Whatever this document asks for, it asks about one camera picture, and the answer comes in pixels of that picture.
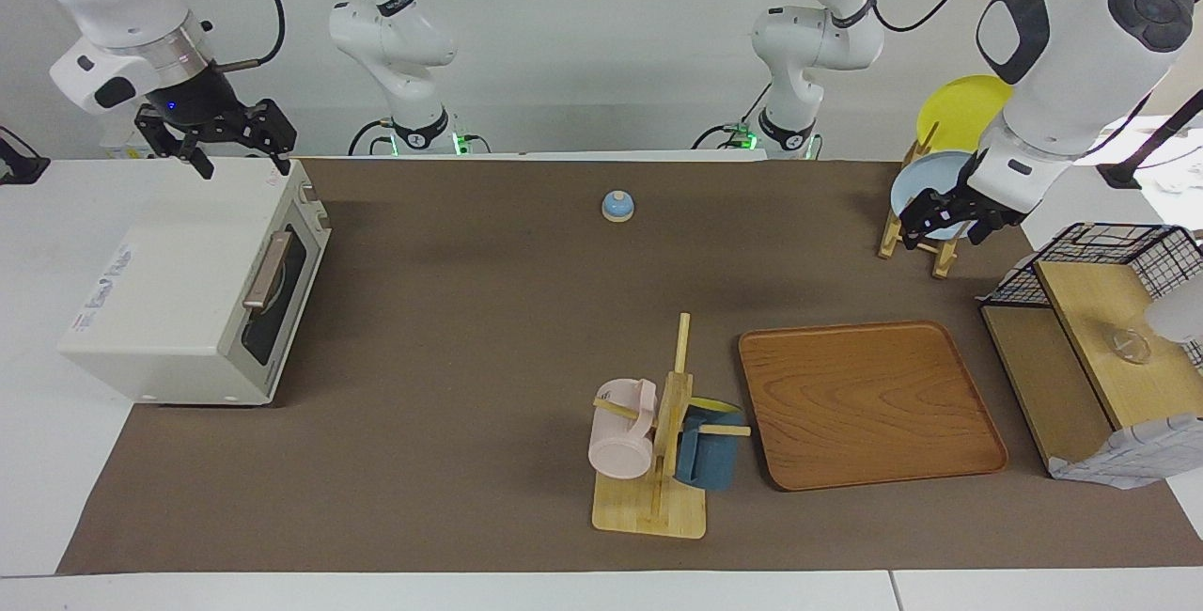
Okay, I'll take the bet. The black wire basket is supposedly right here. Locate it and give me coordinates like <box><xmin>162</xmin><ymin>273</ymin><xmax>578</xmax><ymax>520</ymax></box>
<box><xmin>987</xmin><ymin>223</ymin><xmax>1203</xmax><ymax>369</ymax></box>

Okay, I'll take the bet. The wire basket wooden shelf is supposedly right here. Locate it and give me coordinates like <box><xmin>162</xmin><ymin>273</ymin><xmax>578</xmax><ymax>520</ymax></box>
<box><xmin>979</xmin><ymin>258</ymin><xmax>1203</xmax><ymax>478</ymax></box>

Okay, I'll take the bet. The dark blue mug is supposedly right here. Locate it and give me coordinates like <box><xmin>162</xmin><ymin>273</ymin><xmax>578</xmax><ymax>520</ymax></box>
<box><xmin>675</xmin><ymin>397</ymin><xmax>746</xmax><ymax>492</ymax></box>

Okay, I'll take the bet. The white power box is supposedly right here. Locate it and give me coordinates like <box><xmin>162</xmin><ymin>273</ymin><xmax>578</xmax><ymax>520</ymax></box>
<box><xmin>99</xmin><ymin>134</ymin><xmax>159</xmax><ymax>161</ymax></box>

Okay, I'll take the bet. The wooden dish rack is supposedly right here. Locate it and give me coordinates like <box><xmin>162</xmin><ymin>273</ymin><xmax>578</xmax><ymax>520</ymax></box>
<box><xmin>877</xmin><ymin>122</ymin><xmax>975</xmax><ymax>280</ymax></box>

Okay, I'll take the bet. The clear glass cup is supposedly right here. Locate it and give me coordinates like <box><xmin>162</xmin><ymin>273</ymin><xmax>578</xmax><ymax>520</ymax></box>
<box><xmin>1103</xmin><ymin>323</ymin><xmax>1156</xmax><ymax>366</ymax></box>

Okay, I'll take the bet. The brown table mat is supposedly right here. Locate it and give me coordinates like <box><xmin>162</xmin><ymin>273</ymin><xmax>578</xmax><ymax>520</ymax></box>
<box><xmin>56</xmin><ymin>158</ymin><xmax>1203</xmax><ymax>576</ymax></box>

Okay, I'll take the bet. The brown wooden tray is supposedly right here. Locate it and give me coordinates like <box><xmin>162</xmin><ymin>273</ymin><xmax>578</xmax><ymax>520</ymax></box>
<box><xmin>738</xmin><ymin>320</ymin><xmax>1009</xmax><ymax>493</ymax></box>

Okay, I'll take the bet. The black clamp mount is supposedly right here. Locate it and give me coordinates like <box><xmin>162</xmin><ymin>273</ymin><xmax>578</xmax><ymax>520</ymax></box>
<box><xmin>0</xmin><ymin>126</ymin><xmax>51</xmax><ymax>185</ymax></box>

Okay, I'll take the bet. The white checkered cloth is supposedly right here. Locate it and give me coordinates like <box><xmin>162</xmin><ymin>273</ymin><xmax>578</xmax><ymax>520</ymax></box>
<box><xmin>1047</xmin><ymin>413</ymin><xmax>1203</xmax><ymax>491</ymax></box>

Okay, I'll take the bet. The white toaster oven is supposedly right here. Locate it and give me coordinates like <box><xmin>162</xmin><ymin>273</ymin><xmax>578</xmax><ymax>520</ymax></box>
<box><xmin>58</xmin><ymin>158</ymin><xmax>333</xmax><ymax>407</ymax></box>

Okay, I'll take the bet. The light blue plate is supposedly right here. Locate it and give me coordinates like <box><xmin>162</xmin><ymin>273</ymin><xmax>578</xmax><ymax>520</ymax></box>
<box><xmin>889</xmin><ymin>150</ymin><xmax>980</xmax><ymax>242</ymax></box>

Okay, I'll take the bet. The wooden mug tree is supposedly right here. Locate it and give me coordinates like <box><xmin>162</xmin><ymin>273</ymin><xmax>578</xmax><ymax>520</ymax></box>
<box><xmin>592</xmin><ymin>313</ymin><xmax>753</xmax><ymax>540</ymax></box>

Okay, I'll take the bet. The pink mug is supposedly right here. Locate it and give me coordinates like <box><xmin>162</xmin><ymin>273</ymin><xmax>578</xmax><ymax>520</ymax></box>
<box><xmin>588</xmin><ymin>379</ymin><xmax>659</xmax><ymax>480</ymax></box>

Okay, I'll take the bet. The yellow plate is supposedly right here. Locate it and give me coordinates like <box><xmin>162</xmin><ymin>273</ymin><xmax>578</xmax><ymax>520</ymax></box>
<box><xmin>916</xmin><ymin>75</ymin><xmax>1016</xmax><ymax>157</ymax></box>

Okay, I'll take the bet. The white frosted cup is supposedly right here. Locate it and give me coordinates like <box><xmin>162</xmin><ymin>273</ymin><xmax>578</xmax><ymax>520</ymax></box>
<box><xmin>1143</xmin><ymin>290</ymin><xmax>1203</xmax><ymax>346</ymax></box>

